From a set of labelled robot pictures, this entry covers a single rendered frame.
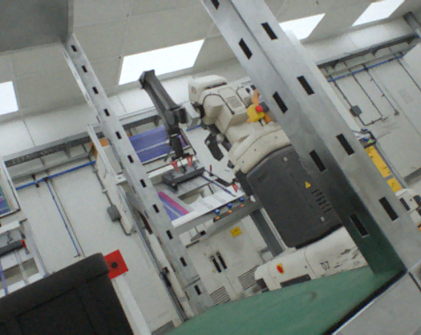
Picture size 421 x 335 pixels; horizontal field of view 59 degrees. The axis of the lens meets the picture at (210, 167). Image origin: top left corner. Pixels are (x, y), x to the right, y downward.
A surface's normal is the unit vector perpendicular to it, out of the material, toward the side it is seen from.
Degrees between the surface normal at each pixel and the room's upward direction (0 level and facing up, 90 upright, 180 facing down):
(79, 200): 90
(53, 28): 180
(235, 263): 90
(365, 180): 90
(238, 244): 90
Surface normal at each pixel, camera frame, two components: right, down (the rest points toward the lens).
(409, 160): 0.32, -0.40
